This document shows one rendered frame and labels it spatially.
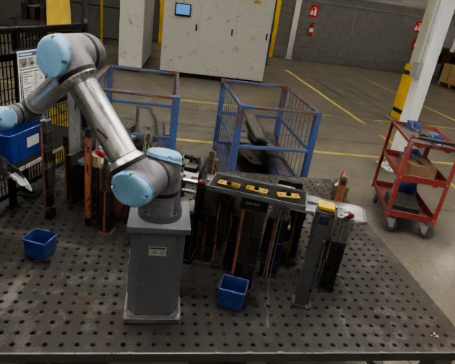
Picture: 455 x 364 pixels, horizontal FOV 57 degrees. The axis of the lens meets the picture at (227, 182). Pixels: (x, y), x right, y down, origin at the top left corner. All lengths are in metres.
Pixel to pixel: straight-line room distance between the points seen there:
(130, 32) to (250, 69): 2.81
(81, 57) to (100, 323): 0.90
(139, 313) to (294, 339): 0.57
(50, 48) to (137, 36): 8.48
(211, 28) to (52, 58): 8.59
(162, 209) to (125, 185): 0.20
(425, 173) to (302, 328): 2.65
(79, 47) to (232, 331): 1.08
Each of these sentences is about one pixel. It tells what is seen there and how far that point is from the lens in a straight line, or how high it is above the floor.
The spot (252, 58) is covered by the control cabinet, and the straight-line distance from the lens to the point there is 9.99.
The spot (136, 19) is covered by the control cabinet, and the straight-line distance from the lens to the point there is 9.70.
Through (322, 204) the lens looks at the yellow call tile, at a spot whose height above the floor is 1.16.
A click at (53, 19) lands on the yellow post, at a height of 1.56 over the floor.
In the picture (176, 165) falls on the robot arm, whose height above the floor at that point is 1.30.
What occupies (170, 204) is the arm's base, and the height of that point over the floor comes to 1.17.
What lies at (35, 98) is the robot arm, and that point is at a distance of 1.57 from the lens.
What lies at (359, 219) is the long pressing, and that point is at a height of 1.00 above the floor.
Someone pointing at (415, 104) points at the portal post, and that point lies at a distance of 5.81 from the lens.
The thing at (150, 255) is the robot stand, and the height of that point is 0.99.
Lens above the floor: 1.81
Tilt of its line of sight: 24 degrees down
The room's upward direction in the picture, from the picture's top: 9 degrees clockwise
